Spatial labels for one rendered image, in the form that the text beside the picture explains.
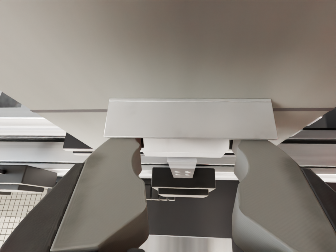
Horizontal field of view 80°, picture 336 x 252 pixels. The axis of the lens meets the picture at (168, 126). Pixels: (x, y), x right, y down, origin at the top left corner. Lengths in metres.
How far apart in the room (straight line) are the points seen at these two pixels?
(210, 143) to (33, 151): 0.47
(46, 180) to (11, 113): 0.30
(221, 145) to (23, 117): 0.21
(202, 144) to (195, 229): 0.56
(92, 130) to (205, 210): 0.59
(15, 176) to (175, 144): 0.39
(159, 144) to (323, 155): 0.41
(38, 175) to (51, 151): 0.06
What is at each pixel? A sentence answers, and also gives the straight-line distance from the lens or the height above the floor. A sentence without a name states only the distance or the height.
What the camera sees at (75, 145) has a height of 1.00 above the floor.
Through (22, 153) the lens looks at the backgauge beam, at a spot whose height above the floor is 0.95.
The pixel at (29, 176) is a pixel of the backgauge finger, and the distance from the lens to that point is 0.52.
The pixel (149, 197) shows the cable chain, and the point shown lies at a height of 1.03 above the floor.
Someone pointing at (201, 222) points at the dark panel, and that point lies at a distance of 0.72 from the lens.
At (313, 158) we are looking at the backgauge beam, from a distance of 0.52.
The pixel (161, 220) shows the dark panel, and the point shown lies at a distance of 0.72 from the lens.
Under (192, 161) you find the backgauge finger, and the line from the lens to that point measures 0.24.
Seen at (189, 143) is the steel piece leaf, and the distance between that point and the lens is 0.18.
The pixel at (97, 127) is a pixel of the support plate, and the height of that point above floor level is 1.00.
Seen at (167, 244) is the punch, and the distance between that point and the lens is 0.22.
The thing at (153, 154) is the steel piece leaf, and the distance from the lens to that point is 0.22.
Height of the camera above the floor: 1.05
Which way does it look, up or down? 22 degrees down
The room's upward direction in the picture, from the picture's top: 178 degrees counter-clockwise
